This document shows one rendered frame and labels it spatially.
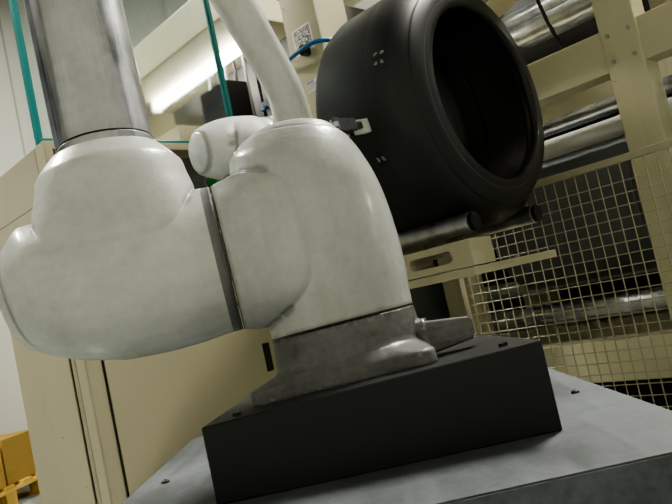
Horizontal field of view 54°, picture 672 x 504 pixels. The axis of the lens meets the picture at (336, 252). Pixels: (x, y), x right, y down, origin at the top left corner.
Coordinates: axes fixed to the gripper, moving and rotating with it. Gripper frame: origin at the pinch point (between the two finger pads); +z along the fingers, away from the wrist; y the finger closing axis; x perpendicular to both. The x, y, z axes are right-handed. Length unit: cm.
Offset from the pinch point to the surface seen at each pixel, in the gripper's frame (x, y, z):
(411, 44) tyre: -12.6, -12.0, 10.5
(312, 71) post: -23.9, 31.8, 28.3
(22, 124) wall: -126, 388, 112
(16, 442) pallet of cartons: 83, 364, 31
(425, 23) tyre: -16.8, -12.8, 16.9
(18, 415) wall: 73, 418, 55
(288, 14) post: -42, 36, 31
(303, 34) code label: -34, 32, 30
